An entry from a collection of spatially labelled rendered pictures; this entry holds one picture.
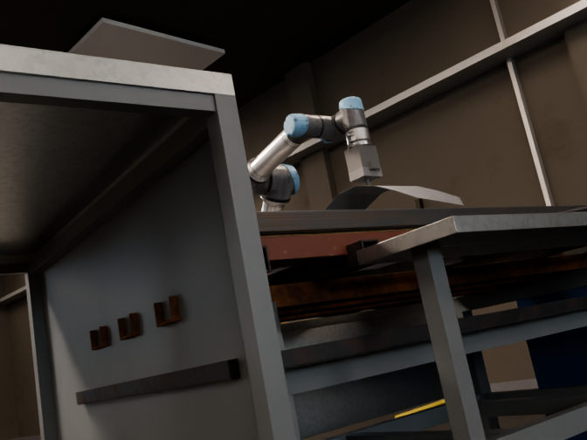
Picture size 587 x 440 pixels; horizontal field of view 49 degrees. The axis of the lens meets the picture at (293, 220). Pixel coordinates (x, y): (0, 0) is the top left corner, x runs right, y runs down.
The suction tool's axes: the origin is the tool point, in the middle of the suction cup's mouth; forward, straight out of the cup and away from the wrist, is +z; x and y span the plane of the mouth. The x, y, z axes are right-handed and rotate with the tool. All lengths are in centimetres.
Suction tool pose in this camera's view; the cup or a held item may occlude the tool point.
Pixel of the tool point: (369, 193)
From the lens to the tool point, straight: 201.1
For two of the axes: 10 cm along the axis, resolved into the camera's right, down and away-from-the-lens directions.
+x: -6.2, 2.7, 7.4
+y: 7.7, -0.1, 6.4
